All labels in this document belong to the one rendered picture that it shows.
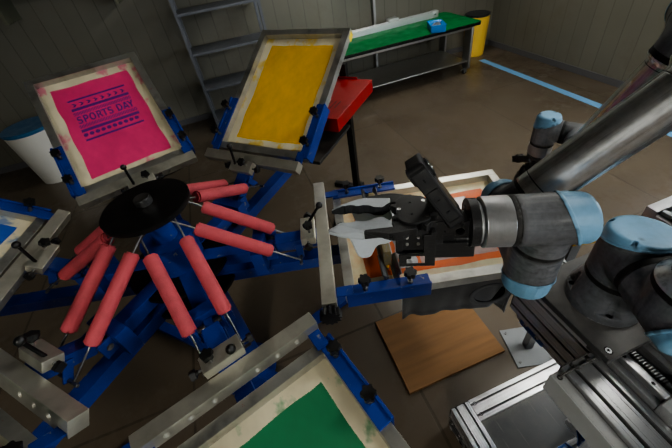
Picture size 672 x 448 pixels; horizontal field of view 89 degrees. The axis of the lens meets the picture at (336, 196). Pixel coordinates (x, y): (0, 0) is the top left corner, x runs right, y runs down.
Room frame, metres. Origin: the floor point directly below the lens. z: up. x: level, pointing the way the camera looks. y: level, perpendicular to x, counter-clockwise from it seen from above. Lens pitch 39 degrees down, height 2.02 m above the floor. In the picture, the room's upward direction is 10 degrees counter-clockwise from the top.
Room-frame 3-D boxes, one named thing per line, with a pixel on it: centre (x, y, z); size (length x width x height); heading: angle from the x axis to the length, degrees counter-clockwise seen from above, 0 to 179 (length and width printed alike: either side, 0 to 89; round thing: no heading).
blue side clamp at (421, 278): (0.72, -0.13, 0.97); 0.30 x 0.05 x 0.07; 89
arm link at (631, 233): (0.40, -0.57, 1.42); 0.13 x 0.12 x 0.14; 170
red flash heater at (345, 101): (2.23, -0.04, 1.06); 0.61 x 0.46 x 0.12; 149
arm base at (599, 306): (0.41, -0.57, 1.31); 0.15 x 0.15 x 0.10
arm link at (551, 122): (0.97, -0.75, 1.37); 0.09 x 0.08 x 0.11; 49
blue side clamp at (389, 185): (1.28, -0.13, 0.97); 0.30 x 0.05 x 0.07; 89
